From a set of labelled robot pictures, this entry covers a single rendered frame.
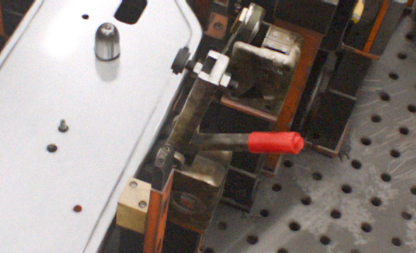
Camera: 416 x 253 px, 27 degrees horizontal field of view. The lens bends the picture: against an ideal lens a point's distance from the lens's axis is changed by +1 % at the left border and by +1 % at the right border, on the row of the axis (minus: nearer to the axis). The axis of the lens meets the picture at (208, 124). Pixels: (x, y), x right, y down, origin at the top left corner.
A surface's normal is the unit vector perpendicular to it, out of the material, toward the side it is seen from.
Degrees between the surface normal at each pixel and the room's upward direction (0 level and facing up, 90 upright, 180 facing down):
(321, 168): 0
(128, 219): 90
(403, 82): 0
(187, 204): 90
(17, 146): 0
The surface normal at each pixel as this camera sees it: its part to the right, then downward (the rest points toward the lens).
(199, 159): 0.11, -0.54
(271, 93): -0.34, 0.77
